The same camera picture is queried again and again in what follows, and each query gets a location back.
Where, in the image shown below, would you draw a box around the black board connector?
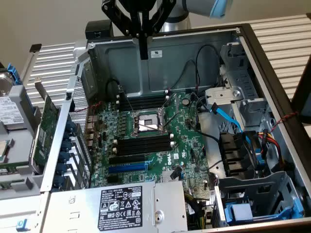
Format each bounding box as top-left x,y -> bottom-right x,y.
171,166 -> 183,181

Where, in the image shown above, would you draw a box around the black fan shroud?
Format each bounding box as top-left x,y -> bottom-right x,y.
218,130 -> 262,178

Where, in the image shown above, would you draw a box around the blue plastic disk carrier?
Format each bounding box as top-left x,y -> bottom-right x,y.
224,198 -> 305,225

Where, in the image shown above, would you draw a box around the green graphics card metal bracket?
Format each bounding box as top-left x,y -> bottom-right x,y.
28,76 -> 61,175

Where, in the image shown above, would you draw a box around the green motherboard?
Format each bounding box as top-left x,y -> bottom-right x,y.
89,90 -> 217,195

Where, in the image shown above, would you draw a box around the black yellow power cable bundle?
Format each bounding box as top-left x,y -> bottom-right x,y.
184,191 -> 212,231

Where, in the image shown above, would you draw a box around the blue plastic clip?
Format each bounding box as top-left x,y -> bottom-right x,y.
256,145 -> 266,168

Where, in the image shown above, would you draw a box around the silver optical drive bay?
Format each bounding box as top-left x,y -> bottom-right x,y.
218,41 -> 259,98

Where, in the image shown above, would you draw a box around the black box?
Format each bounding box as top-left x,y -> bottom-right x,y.
85,20 -> 114,40

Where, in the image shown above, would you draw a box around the blue expansion slot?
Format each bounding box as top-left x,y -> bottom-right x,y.
107,162 -> 149,174

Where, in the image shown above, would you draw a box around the black wire across board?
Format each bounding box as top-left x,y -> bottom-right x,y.
188,91 -> 222,146

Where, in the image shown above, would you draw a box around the dark panel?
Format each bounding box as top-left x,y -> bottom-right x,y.
291,53 -> 311,125

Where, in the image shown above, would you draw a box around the silver rear port block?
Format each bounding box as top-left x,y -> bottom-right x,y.
84,114 -> 101,148

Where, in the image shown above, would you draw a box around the blue hard disk carrier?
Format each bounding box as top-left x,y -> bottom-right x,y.
6,62 -> 35,116

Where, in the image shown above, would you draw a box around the black RAM slot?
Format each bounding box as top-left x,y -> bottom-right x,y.
118,99 -> 169,111
116,136 -> 173,149
116,145 -> 173,157
118,93 -> 169,102

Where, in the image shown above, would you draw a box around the black wire curved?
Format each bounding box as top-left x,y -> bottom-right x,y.
193,145 -> 223,172

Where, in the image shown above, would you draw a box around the open black silver PC case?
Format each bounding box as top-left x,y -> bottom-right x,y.
40,23 -> 311,233

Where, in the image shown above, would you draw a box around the silver CPU socket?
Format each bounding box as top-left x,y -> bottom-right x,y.
130,108 -> 170,138

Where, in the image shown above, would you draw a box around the silver CPU chip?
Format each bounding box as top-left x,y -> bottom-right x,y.
0,139 -> 15,165

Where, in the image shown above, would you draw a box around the silver metal drive bracket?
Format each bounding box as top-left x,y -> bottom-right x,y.
205,86 -> 268,129

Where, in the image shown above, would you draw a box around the blue plastic latch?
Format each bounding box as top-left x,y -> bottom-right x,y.
16,218 -> 28,233

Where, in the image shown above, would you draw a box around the silver chipset heatsink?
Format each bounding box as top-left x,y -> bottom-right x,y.
160,169 -> 182,183

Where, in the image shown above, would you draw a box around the black wire tall arc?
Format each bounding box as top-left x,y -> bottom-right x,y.
195,44 -> 224,91

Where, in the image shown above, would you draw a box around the black wire low arc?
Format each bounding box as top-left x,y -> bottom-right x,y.
169,60 -> 202,92

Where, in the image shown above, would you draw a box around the thin metal locking lever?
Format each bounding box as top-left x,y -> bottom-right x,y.
162,111 -> 182,129
121,88 -> 137,115

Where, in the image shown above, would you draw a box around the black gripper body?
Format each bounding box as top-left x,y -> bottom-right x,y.
114,0 -> 169,15

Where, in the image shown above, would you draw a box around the silver hard disk white label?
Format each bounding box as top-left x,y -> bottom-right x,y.
0,72 -> 26,127

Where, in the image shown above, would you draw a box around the silver metal disk bay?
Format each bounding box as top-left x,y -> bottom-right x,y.
213,170 -> 306,228

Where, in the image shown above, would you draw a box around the red black twisted wire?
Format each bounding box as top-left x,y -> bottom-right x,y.
269,111 -> 301,133
73,100 -> 103,114

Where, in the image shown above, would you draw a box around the blue flat data wire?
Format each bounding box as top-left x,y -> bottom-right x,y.
210,102 -> 253,146

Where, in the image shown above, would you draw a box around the red yellow black power wires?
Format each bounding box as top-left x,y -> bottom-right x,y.
257,129 -> 287,172

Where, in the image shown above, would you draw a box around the black wire small loop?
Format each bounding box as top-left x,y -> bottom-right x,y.
105,78 -> 122,98

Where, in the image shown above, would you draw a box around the silver power supply with label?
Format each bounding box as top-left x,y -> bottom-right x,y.
41,180 -> 189,233

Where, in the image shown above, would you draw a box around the long black expansion slot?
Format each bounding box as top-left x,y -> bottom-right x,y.
108,154 -> 147,165

